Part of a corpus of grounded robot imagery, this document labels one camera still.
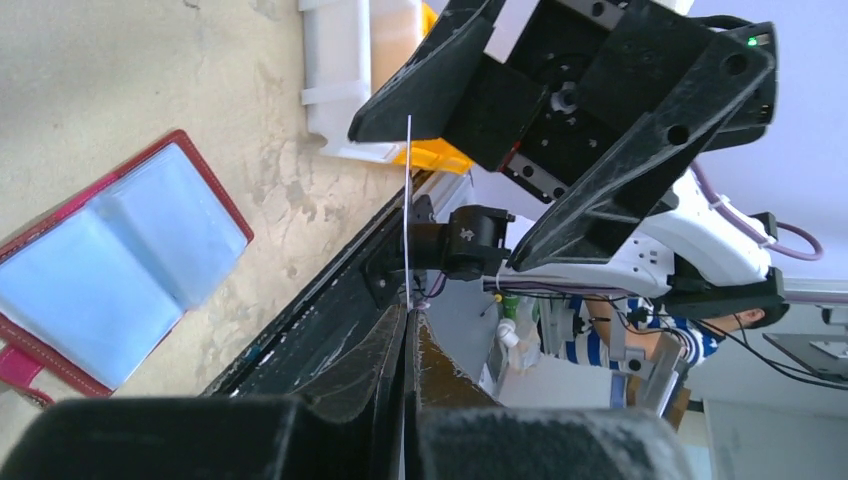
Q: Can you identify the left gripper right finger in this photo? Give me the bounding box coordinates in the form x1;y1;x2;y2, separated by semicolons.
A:
405;311;694;479

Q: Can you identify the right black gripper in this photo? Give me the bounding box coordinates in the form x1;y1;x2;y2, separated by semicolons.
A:
347;1;777;271

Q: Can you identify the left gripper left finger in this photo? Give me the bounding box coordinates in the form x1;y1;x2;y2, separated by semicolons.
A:
1;306;406;479

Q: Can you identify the white VIP credit card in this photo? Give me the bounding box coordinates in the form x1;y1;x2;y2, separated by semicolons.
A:
402;114;414;315

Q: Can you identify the red card holder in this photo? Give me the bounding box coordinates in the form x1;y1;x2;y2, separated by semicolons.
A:
1;129;254;405

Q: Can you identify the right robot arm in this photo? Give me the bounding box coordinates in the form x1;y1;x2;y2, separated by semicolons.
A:
348;1;784;319

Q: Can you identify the yellow plastic bin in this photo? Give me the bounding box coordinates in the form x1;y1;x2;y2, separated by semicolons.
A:
392;3;473;175

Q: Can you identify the person in striped shirt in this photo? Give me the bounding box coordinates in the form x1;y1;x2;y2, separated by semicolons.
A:
560;295;791;370

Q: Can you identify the white frame tray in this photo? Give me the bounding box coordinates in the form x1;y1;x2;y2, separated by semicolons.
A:
298;0;426;164

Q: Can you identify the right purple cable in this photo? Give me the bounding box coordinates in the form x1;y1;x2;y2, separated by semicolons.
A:
688;162;826;263

